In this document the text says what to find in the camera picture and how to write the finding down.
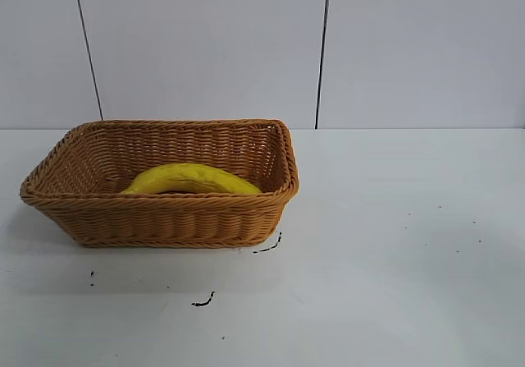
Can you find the yellow banana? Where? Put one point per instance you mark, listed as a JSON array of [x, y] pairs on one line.
[[193, 178]]

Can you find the brown woven wicker basket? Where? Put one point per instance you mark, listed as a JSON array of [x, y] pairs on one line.
[[172, 219]]

